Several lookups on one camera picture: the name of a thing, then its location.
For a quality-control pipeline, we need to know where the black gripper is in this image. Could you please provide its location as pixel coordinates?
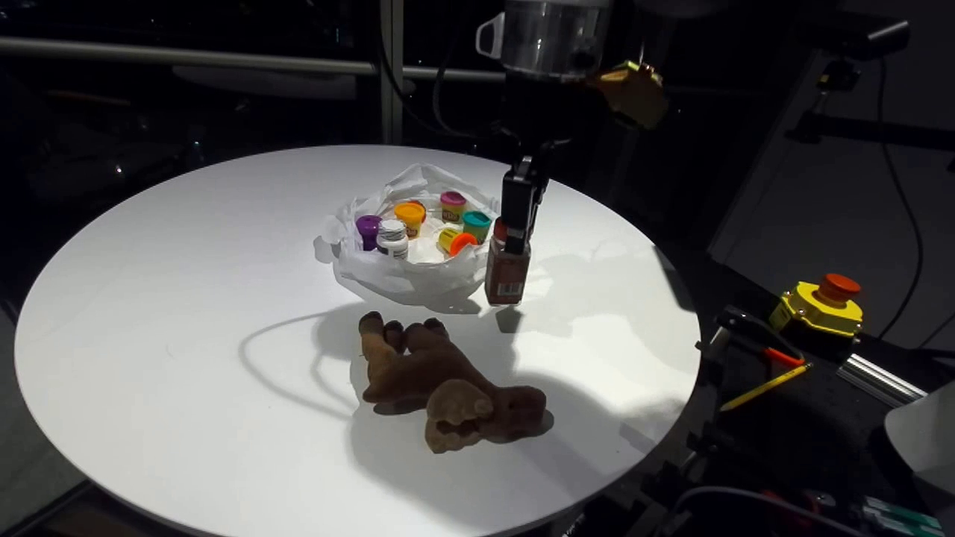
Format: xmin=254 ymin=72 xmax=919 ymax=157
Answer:
xmin=498 ymin=75 xmax=580 ymax=254

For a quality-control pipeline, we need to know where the red clamp handle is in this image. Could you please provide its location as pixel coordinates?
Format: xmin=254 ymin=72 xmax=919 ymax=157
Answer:
xmin=758 ymin=340 xmax=810 ymax=376

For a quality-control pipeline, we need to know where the white plastic bag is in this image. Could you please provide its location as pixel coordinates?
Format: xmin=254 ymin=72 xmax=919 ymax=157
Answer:
xmin=315 ymin=160 xmax=503 ymax=308

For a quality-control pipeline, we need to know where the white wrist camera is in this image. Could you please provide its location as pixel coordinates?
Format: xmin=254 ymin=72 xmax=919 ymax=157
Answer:
xmin=473 ymin=12 xmax=512 ymax=60

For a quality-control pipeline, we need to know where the black camera on stand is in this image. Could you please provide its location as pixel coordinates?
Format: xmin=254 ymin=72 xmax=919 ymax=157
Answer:
xmin=795 ymin=5 xmax=913 ymax=94

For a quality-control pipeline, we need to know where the white pill bottle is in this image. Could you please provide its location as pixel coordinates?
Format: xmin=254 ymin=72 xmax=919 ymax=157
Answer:
xmin=377 ymin=218 xmax=413 ymax=260

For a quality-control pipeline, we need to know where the brown plush toy animal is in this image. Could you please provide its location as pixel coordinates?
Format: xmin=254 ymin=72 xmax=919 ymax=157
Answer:
xmin=356 ymin=309 xmax=555 ymax=457

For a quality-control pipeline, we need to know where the grey cable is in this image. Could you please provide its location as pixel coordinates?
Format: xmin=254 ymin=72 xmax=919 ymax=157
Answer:
xmin=674 ymin=482 xmax=861 ymax=537

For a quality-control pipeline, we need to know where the black metal stand bar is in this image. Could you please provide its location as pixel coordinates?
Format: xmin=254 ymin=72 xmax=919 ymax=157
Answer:
xmin=785 ymin=109 xmax=955 ymax=154

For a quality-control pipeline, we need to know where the teal lid dough cup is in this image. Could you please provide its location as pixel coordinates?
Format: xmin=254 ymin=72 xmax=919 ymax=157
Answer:
xmin=459 ymin=208 xmax=497 ymax=245

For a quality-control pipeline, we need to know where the grey window post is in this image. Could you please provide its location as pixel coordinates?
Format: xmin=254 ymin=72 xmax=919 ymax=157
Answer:
xmin=377 ymin=0 xmax=410 ymax=149

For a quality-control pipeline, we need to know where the thin black camera cable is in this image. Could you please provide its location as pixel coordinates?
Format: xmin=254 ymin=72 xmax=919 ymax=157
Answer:
xmin=871 ymin=57 xmax=931 ymax=343

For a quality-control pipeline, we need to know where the grey window rail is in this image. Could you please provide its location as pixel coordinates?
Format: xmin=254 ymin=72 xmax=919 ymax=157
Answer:
xmin=0 ymin=36 xmax=512 ymax=94

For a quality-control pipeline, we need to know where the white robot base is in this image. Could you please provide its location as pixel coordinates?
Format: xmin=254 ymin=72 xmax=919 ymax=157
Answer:
xmin=885 ymin=378 xmax=955 ymax=501

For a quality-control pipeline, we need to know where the yellow rod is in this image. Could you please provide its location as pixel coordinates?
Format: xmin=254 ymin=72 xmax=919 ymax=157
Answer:
xmin=718 ymin=360 xmax=816 ymax=416

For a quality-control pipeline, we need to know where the aluminium profile bar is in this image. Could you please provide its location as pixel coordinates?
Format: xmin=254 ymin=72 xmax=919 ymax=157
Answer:
xmin=837 ymin=351 xmax=935 ymax=409

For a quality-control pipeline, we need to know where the purple lid dough cup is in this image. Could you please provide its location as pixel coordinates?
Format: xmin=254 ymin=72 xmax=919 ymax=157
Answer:
xmin=356 ymin=212 xmax=388 ymax=254

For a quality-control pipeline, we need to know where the red lid spice jar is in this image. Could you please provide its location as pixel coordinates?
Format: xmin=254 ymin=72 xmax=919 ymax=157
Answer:
xmin=485 ymin=220 xmax=536 ymax=308

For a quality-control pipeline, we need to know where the yellow emergency stop button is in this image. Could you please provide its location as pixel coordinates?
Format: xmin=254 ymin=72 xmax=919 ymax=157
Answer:
xmin=771 ymin=272 xmax=868 ymax=343

